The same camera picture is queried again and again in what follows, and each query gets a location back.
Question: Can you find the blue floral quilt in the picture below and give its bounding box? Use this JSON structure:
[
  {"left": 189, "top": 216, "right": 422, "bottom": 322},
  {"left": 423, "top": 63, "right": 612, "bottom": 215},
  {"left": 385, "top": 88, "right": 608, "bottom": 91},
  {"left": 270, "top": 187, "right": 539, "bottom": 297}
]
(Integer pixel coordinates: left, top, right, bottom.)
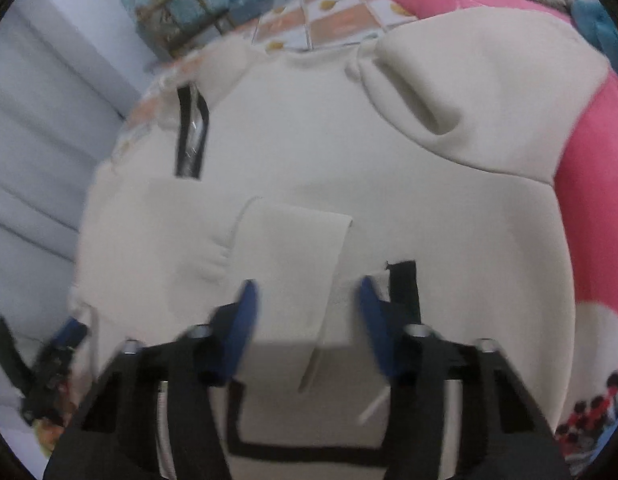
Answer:
[{"left": 568, "top": 0, "right": 618, "bottom": 83}]

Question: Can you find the pink floral blanket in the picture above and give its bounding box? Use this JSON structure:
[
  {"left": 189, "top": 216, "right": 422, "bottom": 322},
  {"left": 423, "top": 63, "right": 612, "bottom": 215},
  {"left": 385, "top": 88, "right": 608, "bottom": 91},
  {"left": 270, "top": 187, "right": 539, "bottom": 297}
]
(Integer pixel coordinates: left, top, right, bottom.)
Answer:
[{"left": 349, "top": 0, "right": 618, "bottom": 476}]

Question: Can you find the white curtain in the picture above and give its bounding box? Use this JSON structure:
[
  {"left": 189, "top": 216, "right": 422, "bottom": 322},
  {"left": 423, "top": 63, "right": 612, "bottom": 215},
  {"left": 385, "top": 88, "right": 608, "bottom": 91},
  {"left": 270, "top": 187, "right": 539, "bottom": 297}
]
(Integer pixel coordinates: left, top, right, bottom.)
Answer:
[{"left": 0, "top": 0, "right": 157, "bottom": 438}]

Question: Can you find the wooden chair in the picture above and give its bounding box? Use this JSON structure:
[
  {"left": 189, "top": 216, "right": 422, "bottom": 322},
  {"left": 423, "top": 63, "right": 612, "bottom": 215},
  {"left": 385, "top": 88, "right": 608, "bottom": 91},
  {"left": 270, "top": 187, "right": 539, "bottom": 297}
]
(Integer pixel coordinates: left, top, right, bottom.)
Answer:
[{"left": 134, "top": 0, "right": 236, "bottom": 59}]

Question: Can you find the cream zip jacket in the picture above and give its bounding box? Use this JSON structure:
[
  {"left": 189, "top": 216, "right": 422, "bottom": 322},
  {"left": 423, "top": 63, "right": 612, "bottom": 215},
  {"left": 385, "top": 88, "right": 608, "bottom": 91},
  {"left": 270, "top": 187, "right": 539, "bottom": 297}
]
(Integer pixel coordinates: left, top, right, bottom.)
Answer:
[{"left": 66, "top": 7, "right": 615, "bottom": 466}]

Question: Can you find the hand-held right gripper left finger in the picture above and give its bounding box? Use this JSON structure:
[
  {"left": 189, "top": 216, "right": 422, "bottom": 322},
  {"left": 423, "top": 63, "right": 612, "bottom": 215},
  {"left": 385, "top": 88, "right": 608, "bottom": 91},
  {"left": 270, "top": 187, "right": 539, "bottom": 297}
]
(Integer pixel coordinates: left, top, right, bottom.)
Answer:
[{"left": 43, "top": 279, "right": 260, "bottom": 480}]

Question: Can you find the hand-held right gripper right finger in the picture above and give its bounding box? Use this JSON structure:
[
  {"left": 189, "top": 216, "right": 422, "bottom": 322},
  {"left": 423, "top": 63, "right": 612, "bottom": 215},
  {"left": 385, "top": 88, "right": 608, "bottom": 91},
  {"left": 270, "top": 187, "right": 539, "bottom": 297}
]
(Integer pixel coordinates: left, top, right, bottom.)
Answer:
[{"left": 356, "top": 275, "right": 573, "bottom": 480}]

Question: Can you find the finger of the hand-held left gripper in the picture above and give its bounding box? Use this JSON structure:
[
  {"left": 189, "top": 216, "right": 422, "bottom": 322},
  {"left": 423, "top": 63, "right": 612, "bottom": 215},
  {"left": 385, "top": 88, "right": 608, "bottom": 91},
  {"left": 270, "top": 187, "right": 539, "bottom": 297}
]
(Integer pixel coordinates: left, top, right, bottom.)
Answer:
[
  {"left": 51, "top": 319, "right": 88, "bottom": 348},
  {"left": 0, "top": 314, "right": 34, "bottom": 393}
]

